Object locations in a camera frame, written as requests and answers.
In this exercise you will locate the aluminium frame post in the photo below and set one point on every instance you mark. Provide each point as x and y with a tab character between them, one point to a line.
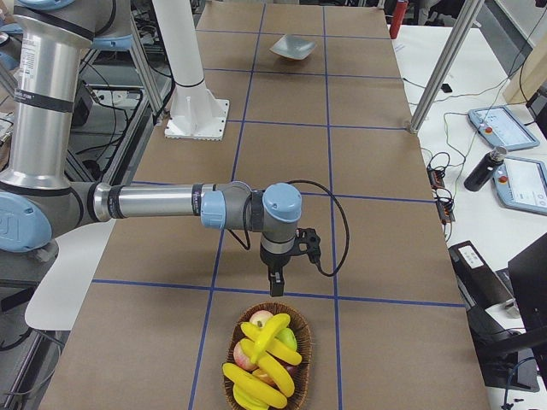
458	34

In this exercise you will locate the yellow banana with dark tip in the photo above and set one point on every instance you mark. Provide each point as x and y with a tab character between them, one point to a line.
276	347

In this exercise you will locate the black water bottle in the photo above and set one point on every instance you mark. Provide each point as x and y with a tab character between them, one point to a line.
484	170

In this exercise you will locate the large yellow banana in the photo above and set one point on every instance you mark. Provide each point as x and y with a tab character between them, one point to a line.
280	376

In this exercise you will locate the wicker fruit basket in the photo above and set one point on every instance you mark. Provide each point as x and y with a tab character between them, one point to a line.
236	397

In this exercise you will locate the green pear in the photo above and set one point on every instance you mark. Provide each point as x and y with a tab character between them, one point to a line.
288	338

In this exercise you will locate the red cylinder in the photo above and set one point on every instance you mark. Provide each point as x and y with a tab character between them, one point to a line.
397	17

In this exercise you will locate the teach pendant far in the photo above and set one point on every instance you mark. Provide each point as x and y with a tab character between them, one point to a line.
498	126

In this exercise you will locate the yellow banana at basket front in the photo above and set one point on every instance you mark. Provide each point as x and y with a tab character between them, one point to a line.
254	386

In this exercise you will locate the red pink apple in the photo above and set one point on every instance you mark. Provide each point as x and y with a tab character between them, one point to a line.
241	359

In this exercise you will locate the pink peach apple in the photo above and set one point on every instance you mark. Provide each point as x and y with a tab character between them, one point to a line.
260	318

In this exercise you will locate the black computer monitor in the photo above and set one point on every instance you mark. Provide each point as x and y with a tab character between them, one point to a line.
527	274

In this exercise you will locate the black box with label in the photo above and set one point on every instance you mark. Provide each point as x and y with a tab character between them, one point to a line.
481	289

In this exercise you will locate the orange circuit board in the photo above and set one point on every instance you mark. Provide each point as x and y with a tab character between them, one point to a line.
436	178

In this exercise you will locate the teach pendant near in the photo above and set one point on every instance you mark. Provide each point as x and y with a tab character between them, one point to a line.
520	184

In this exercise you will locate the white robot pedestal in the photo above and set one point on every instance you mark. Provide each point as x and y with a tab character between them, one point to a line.
195	113

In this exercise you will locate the greenish yellow banana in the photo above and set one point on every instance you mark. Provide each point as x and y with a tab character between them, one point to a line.
268	333

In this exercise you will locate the white table extension panel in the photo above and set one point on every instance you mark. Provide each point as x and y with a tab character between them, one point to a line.
56	302

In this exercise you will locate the grey square plate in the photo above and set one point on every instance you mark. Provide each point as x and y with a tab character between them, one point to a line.
293	48

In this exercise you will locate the teach pendant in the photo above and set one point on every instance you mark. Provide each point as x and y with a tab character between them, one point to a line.
520	184
498	126

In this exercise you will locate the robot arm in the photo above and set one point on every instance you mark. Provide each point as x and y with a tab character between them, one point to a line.
38	202

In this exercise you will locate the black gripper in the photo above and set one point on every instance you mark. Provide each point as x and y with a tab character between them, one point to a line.
273	259

